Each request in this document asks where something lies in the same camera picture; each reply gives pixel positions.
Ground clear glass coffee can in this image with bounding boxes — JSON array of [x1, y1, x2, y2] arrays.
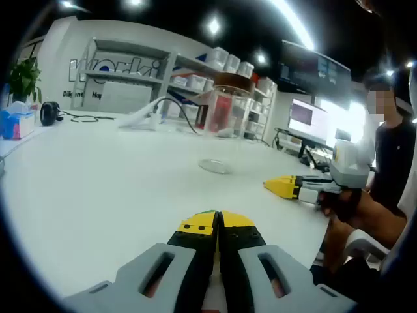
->
[[198, 85, 255, 175]]

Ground black wrist brace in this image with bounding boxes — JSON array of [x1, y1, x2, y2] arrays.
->
[[335, 188, 363, 223]]

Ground person's bare leg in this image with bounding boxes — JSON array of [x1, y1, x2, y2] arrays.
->
[[324, 217, 356, 276]]

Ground red cardboard box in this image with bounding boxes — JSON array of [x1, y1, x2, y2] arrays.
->
[[194, 94, 235, 134]]

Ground white angled stand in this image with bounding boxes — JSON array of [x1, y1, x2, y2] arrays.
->
[[117, 97, 164, 131]]

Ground green potted plant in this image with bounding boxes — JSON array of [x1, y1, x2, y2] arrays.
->
[[8, 57, 44, 104]]

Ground black monitor stand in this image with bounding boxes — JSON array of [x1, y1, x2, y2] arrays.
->
[[274, 127, 330, 168]]

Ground white storage bins group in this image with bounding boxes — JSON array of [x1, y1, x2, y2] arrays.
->
[[171, 46, 278, 138]]

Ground person's dark trousers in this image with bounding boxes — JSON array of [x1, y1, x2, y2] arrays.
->
[[309, 257, 385, 294]]

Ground long ceiling strip light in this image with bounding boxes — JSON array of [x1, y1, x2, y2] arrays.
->
[[270, 0, 315, 50]]

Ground grey metal shelf rack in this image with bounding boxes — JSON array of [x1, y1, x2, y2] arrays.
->
[[72, 36, 278, 142]]

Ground black power cable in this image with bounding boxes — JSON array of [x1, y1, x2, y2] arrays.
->
[[152, 97, 200, 135]]

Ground brown wooden lid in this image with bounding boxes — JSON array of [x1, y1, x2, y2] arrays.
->
[[213, 73, 255, 95]]

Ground grey chair backrest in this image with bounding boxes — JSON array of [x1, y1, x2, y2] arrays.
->
[[98, 80, 154, 114]]

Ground bright white screen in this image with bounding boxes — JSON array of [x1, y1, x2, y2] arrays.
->
[[321, 97, 354, 138]]

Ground black headphones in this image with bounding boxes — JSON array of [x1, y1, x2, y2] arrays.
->
[[39, 101, 63, 127]]

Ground computer monitor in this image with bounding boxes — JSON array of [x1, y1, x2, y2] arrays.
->
[[288, 97, 329, 143]]

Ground dark wall screen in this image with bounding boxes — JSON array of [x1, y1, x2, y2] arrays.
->
[[280, 40, 352, 89]]

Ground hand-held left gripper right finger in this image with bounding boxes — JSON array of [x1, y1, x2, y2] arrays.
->
[[218, 210, 358, 313]]

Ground black looped cable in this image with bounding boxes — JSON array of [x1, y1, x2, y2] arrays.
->
[[60, 110, 117, 124]]

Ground person's right hand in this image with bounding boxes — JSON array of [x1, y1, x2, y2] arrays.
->
[[317, 188, 363, 223]]

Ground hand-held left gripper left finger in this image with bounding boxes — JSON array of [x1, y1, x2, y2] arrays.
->
[[63, 210, 219, 313]]

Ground ceiling spot lights group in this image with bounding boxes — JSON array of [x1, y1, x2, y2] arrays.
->
[[60, 0, 417, 71]]

